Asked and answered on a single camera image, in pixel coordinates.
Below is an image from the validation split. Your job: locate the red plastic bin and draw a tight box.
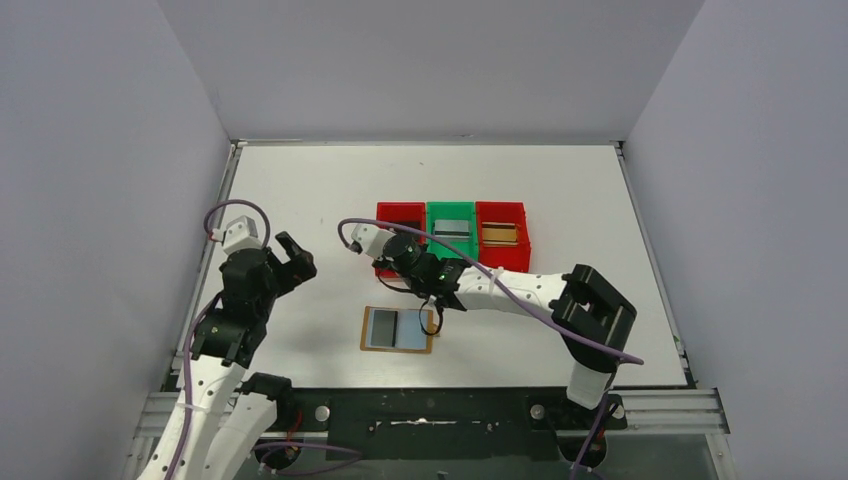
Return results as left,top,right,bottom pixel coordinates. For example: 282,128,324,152
475,201,532,273
374,201,428,280

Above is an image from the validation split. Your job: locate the gold card in bin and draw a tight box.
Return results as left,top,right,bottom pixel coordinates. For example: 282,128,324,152
481,222,519,248

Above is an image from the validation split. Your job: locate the aluminium table frame rail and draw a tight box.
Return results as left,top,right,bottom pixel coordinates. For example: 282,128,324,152
615,389,730,435

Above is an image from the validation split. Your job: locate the green plastic bin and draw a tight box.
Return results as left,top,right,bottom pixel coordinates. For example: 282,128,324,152
426,202,479,259

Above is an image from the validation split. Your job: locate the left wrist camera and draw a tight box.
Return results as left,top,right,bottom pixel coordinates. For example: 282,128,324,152
221,215,262,255

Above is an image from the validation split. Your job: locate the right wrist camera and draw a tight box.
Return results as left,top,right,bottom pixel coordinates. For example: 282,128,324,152
348,223,395,259

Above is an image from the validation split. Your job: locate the right red plastic bin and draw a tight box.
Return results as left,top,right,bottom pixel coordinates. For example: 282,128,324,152
475,201,532,273

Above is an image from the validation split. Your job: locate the silver card in bin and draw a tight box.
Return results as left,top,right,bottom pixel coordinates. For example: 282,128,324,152
433,219,471,241

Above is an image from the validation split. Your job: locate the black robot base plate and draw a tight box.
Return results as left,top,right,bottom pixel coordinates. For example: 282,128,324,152
264,387,628,461

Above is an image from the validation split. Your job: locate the left red plastic bin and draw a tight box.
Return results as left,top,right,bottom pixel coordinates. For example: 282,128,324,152
374,201,428,280

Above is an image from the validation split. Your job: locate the yellow leather card holder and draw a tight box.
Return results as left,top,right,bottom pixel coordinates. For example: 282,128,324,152
359,306,438,354

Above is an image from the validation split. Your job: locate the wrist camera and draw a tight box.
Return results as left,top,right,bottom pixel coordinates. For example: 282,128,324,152
221,215,262,255
348,223,395,259

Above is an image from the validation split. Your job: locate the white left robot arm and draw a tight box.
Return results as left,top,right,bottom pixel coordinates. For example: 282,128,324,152
139,231,317,479

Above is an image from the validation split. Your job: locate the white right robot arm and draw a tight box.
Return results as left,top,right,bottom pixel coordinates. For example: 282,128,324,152
374,234,637,410

